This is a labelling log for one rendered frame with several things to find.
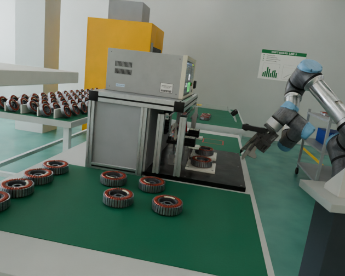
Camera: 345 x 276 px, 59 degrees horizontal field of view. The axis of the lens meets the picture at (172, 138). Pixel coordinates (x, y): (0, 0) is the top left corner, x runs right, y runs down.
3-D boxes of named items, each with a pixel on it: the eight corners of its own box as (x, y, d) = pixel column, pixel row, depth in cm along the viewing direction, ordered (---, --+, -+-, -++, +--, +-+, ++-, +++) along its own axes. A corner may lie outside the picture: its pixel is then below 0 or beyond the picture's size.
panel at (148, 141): (169, 142, 206) (174, 98, 199) (144, 171, 142) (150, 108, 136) (167, 142, 206) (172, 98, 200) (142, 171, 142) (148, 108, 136)
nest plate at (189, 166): (215, 165, 165) (216, 163, 165) (214, 173, 151) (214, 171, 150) (188, 161, 167) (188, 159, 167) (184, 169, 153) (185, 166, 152)
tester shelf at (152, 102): (196, 101, 198) (197, 93, 197) (183, 113, 133) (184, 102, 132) (132, 92, 204) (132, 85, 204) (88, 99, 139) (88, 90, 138)
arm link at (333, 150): (346, 166, 161) (339, 145, 168) (363, 154, 150) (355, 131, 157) (325, 164, 159) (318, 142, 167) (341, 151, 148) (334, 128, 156)
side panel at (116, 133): (142, 174, 145) (149, 107, 138) (141, 176, 142) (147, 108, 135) (87, 165, 149) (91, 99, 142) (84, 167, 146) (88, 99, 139)
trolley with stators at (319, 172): (337, 179, 435) (354, 109, 414) (369, 209, 338) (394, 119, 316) (293, 172, 443) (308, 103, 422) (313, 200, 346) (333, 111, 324)
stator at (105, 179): (109, 176, 137) (110, 168, 136) (131, 182, 133) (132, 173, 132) (94, 183, 127) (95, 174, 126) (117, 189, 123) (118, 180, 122)
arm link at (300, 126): (306, 138, 151) (289, 124, 154) (320, 125, 142) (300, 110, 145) (298, 147, 147) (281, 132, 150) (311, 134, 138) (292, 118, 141)
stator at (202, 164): (212, 164, 163) (213, 157, 162) (211, 170, 152) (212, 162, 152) (191, 160, 165) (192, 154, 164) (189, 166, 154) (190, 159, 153)
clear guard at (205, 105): (235, 116, 192) (236, 107, 191) (236, 122, 169) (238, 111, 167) (184, 110, 196) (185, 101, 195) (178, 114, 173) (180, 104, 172)
